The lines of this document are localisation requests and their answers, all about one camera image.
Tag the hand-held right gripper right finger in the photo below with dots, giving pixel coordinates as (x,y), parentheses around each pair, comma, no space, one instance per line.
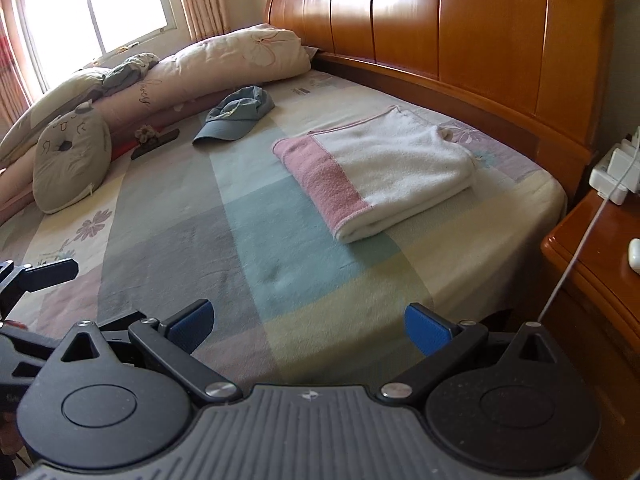
(425,327)

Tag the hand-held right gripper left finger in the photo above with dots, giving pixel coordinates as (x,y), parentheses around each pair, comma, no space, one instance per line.
(192,325)

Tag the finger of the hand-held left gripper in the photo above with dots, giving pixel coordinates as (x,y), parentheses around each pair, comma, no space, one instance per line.
(122,321)
(50,272)

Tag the pink and white sweater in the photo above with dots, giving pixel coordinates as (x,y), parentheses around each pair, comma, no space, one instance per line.
(400,175)

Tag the grey cat-face cushion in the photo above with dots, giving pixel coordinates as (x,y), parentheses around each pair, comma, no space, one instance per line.
(70,160)

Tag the pastel checked bedsheet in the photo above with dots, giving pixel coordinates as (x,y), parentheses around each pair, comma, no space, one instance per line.
(280,240)

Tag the red cloth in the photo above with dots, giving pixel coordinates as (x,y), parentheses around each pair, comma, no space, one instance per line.
(122,152)

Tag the crochet flower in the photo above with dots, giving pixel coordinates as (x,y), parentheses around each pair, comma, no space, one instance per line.
(146,135)

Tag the grey pillow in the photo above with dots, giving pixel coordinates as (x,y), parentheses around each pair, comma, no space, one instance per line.
(55,97)

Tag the wooden nightstand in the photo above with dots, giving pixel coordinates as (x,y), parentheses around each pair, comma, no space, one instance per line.
(600,310)

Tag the pink plaid curtain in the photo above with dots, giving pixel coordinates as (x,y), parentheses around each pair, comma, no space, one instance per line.
(12,75)

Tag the blue cap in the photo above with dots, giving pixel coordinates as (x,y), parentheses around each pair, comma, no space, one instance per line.
(235,120)

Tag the blue-grey cloth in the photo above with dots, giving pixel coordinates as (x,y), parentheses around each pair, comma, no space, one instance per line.
(127,72)

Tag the small white object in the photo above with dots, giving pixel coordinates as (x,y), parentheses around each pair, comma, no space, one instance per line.
(635,257)

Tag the white power strip with chargers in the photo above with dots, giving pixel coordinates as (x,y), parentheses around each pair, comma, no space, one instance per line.
(617,170)

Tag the long beige floral pillow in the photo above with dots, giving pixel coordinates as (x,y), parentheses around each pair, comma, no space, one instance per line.
(225,65)

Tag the window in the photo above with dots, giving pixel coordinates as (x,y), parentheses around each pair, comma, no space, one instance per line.
(95,10)

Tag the wooden bed headboard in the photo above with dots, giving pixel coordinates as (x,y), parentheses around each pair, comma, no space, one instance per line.
(450,35)

